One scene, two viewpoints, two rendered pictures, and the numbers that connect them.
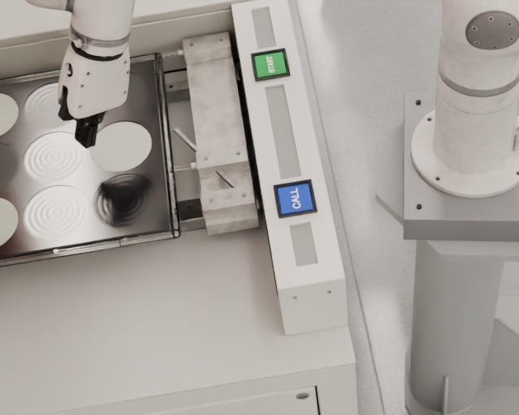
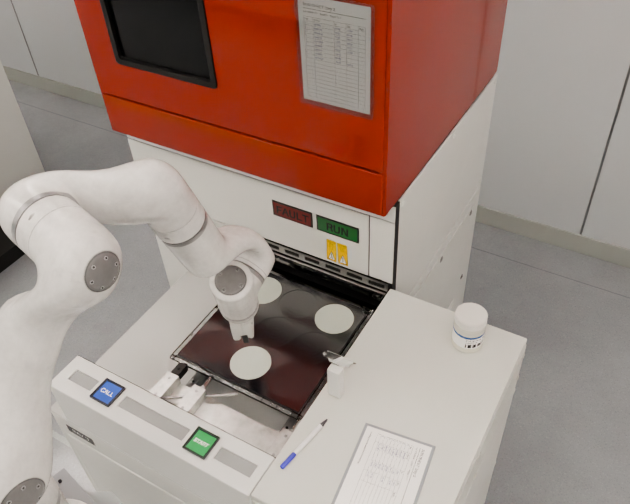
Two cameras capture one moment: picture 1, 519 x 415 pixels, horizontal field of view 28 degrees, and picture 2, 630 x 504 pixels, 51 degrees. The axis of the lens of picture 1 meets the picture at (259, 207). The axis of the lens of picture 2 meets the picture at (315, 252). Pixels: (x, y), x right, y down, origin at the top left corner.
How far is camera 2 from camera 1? 179 cm
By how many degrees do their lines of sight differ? 70
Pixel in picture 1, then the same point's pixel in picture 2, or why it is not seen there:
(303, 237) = (87, 383)
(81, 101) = not seen: hidden behind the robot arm
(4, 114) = (328, 325)
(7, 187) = (276, 306)
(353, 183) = not seen: outside the picture
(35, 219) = not seen: hidden behind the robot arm
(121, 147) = (249, 362)
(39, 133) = (297, 333)
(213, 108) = (235, 427)
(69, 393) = (166, 301)
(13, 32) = (364, 334)
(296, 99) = (163, 439)
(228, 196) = (162, 386)
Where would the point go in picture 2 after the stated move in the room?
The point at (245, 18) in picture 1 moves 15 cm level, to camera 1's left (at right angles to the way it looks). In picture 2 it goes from (253, 456) to (292, 400)
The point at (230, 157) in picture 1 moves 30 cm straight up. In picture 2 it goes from (184, 402) to (156, 313)
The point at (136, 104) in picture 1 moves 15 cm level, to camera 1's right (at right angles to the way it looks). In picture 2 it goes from (272, 385) to (235, 435)
